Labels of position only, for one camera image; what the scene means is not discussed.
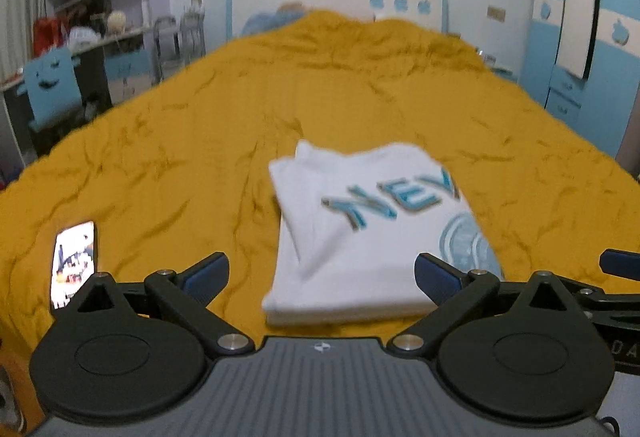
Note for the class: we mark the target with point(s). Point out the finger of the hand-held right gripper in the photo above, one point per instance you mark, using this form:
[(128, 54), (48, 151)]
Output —
[(620, 261), (607, 299)]

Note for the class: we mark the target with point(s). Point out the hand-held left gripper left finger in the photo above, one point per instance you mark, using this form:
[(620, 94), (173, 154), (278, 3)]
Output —
[(206, 274)]

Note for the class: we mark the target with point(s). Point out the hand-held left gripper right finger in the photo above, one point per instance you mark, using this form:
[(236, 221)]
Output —
[(436, 274)]

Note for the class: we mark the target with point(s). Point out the white printed t-shirt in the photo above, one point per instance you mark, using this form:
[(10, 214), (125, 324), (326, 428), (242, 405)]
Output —
[(340, 257)]

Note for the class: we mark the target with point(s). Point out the smartphone with lit screen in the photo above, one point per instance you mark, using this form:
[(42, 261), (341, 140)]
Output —
[(75, 262)]

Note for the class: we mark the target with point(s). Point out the yellow blanket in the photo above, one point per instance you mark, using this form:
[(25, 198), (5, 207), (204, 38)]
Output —
[(175, 142)]

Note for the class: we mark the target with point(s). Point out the blue and white wardrobe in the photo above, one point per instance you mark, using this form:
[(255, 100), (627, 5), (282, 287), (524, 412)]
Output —
[(615, 67)]

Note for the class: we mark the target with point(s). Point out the grey chair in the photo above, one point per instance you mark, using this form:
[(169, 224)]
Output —
[(166, 44), (192, 29)]

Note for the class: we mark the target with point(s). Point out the blue chair with face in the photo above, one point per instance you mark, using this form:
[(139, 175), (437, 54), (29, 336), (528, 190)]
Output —
[(50, 87)]

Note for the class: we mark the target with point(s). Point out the cluttered desk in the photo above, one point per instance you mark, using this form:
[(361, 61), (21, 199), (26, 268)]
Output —
[(75, 48)]

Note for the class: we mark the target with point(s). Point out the blue pillow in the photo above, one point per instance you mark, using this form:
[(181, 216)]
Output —
[(277, 19)]

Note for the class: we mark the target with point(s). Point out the cream round ball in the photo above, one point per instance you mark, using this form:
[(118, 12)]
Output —
[(117, 22)]

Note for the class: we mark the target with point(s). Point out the red bag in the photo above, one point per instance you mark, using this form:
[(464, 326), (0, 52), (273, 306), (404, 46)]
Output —
[(48, 33)]

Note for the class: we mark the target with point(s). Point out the wall switch plate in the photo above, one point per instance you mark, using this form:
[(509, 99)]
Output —
[(496, 13)]

